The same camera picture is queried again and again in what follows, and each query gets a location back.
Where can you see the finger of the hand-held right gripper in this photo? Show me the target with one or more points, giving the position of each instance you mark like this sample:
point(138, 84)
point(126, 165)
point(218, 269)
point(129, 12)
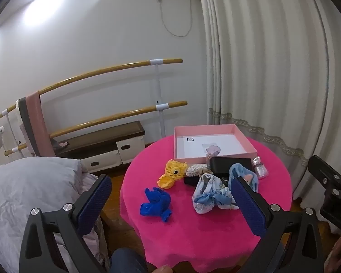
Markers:
point(324, 176)

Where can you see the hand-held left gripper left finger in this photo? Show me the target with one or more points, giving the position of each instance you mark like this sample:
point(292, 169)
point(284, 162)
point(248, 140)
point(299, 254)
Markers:
point(95, 202)

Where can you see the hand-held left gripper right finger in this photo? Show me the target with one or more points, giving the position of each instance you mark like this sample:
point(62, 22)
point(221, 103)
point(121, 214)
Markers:
point(248, 207)

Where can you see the light blue printed cloth pouch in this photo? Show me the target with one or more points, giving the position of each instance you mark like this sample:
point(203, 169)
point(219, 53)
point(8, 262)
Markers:
point(213, 199)

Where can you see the blue plush pouch pink bear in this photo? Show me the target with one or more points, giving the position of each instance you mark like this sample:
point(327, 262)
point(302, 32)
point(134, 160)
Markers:
point(241, 170)

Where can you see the small clear pink bottle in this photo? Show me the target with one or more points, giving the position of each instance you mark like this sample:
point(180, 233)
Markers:
point(260, 169)

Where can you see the large black pouch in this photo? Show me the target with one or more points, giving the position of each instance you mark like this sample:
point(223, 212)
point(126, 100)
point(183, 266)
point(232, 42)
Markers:
point(230, 165)

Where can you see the beige scrunchie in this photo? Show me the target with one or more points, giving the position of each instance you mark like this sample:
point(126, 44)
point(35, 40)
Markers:
point(204, 170)

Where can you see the blue knitted scrunchie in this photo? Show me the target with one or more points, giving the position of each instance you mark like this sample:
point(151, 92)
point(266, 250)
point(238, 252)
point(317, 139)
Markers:
point(156, 202)

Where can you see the pink cardboard box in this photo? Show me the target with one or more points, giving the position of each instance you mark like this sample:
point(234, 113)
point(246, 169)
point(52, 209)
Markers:
point(204, 130)

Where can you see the person's left hand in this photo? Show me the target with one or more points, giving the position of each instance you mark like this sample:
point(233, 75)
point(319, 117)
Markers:
point(165, 269)

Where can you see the white cabinet drawer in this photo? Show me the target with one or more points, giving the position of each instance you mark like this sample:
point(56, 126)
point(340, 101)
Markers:
point(130, 149)
point(102, 162)

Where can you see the pink round table cloth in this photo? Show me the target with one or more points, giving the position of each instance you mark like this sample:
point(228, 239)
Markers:
point(216, 233)

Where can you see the small black pouch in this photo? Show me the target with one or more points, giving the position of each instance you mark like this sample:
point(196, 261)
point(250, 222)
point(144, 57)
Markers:
point(191, 180)

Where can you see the small pink object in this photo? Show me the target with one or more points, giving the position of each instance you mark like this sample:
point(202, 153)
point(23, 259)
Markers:
point(64, 145)

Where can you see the grey quilt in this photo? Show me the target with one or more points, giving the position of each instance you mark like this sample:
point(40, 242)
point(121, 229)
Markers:
point(31, 190)

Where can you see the pale pink hair accessory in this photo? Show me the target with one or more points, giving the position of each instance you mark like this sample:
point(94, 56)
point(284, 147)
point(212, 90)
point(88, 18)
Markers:
point(211, 150)

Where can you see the person's leg in blue jeans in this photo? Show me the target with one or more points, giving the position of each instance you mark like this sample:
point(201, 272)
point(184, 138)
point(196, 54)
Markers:
point(128, 261)

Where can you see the pink hanging mat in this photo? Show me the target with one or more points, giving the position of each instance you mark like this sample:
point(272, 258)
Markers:
point(38, 119)

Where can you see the grey hanging mat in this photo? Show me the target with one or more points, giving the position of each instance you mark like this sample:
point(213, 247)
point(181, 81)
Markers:
point(27, 119)

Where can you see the cream pleated curtain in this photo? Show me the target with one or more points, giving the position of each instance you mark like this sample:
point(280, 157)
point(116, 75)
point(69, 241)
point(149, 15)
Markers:
point(272, 62)

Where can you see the white barre stand with base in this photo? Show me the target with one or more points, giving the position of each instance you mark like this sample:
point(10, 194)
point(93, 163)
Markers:
point(158, 85)

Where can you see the short wooden barre rail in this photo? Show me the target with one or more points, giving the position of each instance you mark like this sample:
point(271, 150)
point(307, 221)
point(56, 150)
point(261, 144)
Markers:
point(116, 117)

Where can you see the long wooden barre rail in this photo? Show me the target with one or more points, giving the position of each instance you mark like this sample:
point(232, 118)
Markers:
point(102, 70)

